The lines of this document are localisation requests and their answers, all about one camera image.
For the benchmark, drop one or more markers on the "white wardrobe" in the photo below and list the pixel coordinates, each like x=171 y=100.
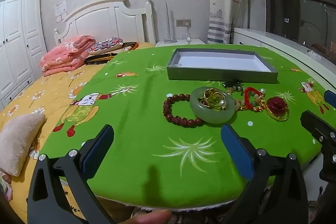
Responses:
x=18 y=40

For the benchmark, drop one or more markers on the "clear glass trinkets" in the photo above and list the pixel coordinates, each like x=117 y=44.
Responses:
x=314 y=53

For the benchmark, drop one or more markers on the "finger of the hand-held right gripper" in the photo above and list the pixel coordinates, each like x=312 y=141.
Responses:
x=330 y=98
x=316 y=125

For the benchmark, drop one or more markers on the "green printed cloth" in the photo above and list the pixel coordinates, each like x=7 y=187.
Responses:
x=136 y=108

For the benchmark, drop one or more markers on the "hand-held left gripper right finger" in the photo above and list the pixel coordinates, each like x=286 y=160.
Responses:
x=233 y=145

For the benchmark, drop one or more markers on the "pink folded quilt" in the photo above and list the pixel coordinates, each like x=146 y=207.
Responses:
x=67 y=56

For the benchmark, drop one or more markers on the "red rose brooch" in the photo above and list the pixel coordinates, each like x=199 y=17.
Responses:
x=277 y=106

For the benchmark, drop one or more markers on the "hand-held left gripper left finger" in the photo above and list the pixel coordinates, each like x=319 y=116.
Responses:
x=97 y=146

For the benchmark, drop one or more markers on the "grey shallow box tray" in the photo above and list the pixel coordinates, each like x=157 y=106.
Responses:
x=218 y=62

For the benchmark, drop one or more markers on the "pale green jade bangle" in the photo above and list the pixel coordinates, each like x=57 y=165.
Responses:
x=207 y=115

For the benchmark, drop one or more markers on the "white charger plug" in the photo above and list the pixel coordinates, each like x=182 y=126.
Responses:
x=187 y=39

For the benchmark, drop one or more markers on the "white upright stand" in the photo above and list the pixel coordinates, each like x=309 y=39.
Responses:
x=168 y=27

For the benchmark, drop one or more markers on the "gold bangle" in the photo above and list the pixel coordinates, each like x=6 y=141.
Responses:
x=216 y=107

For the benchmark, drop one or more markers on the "dark framed window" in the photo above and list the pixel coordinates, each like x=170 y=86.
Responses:
x=302 y=3

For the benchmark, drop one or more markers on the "dark patterned blanket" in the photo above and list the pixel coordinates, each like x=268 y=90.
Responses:
x=101 y=58

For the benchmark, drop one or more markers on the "paper wall notice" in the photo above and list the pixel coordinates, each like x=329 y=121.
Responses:
x=61 y=10

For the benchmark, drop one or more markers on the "white nightstand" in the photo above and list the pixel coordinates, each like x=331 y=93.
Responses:
x=181 y=43

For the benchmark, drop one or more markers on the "wall socket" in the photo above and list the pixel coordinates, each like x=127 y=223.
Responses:
x=183 y=23

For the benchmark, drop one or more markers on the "white window cabinet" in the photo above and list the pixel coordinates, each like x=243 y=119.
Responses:
x=262 y=39

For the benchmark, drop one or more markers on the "white bed headboard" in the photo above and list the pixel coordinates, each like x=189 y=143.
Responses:
x=105 y=18

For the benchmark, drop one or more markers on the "yellow flowered bedsheet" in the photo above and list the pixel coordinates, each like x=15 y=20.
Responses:
x=52 y=90

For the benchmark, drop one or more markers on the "person's left hand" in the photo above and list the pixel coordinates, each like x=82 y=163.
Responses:
x=149 y=217

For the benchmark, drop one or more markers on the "embroidered patterned pillow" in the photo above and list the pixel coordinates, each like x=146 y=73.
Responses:
x=106 y=44

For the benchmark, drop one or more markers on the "beige pillow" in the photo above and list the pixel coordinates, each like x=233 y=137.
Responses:
x=18 y=140

